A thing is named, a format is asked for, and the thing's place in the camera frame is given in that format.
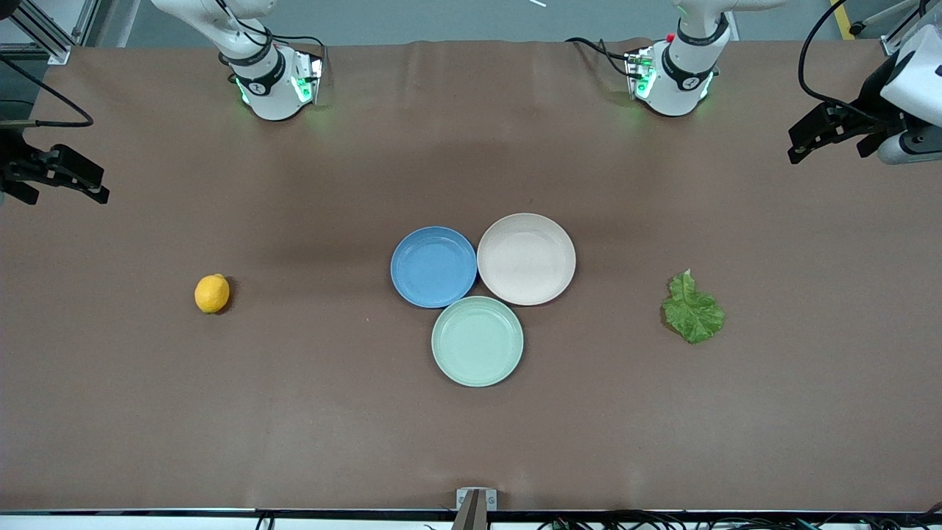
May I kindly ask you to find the yellow lemon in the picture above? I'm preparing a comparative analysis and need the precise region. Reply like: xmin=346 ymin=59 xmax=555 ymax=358
xmin=194 ymin=274 xmax=231 ymax=314

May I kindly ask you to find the green lettuce leaf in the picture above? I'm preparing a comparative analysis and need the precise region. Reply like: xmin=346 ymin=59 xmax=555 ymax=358
xmin=661 ymin=269 xmax=726 ymax=345

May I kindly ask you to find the brown table mat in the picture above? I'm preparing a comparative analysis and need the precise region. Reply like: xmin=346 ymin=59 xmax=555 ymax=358
xmin=0 ymin=38 xmax=942 ymax=512

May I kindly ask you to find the beige plate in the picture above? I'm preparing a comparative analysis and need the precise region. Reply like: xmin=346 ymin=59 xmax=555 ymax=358
xmin=477 ymin=213 xmax=577 ymax=306

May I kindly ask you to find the blue plate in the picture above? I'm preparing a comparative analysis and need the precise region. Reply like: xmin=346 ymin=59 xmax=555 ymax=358
xmin=390 ymin=226 xmax=478 ymax=308

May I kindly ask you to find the pale green plate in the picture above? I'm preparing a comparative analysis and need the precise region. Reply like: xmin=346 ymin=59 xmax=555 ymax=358
xmin=431 ymin=296 xmax=525 ymax=388

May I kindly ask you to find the aluminium frame post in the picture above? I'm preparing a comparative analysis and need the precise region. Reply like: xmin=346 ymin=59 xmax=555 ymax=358
xmin=850 ymin=0 xmax=942 ymax=57
xmin=0 ymin=0 xmax=74 ymax=66

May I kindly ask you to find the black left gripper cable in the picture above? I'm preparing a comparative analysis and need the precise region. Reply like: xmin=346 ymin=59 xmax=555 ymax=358
xmin=798 ymin=0 xmax=929 ymax=122

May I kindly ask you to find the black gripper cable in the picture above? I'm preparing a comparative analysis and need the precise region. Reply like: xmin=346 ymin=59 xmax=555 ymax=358
xmin=798 ymin=0 xmax=929 ymax=122
xmin=0 ymin=55 xmax=95 ymax=128

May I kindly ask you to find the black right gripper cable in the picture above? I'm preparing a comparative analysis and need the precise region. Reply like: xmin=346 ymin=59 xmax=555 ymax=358
xmin=0 ymin=55 xmax=95 ymax=128

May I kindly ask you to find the black left base cable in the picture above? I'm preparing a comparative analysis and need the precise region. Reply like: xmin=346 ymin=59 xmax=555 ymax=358
xmin=564 ymin=36 xmax=635 ymax=79

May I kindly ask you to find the black base cable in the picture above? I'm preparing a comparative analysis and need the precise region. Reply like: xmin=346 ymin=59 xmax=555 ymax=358
xmin=564 ymin=36 xmax=635 ymax=79
xmin=274 ymin=33 xmax=328 ymax=83

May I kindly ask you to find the black right base cable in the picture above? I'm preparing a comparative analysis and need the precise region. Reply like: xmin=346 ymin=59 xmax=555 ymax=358
xmin=274 ymin=33 xmax=328 ymax=83

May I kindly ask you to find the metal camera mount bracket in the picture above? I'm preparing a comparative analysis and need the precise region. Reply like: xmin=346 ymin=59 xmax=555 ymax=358
xmin=450 ymin=487 xmax=498 ymax=530

